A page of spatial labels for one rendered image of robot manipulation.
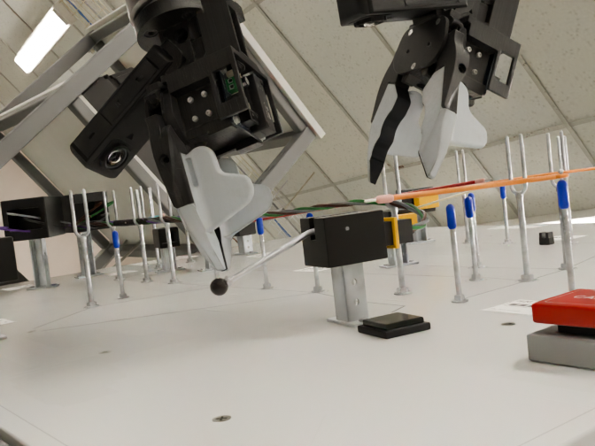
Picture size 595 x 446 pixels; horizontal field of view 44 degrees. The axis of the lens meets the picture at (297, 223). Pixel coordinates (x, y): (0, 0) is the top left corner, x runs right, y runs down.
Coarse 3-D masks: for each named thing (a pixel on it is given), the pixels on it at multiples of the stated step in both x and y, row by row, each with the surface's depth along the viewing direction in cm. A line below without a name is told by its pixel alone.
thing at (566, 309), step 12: (552, 300) 43; (564, 300) 43; (576, 300) 42; (588, 300) 42; (540, 312) 43; (552, 312) 42; (564, 312) 41; (576, 312) 41; (588, 312) 40; (552, 324) 42; (564, 324) 41; (576, 324) 41; (588, 324) 40
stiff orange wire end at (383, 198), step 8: (544, 176) 54; (552, 176) 55; (560, 176) 54; (480, 184) 52; (488, 184) 52; (496, 184) 53; (504, 184) 53; (512, 184) 53; (416, 192) 50; (424, 192) 50; (432, 192) 50; (440, 192) 51; (448, 192) 51; (368, 200) 49; (376, 200) 49; (384, 200) 49; (392, 200) 49
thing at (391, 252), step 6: (384, 210) 96; (402, 210) 92; (408, 210) 92; (384, 216) 93; (390, 216) 92; (402, 246) 95; (390, 252) 94; (402, 252) 95; (390, 258) 94; (396, 258) 95; (402, 258) 95; (408, 258) 94; (384, 264) 94; (390, 264) 95; (396, 264) 93; (408, 264) 94; (414, 264) 94
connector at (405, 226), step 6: (384, 222) 61; (390, 222) 61; (402, 222) 62; (408, 222) 62; (390, 228) 61; (402, 228) 62; (408, 228) 62; (390, 234) 61; (402, 234) 62; (408, 234) 62; (390, 240) 61; (402, 240) 62; (408, 240) 62
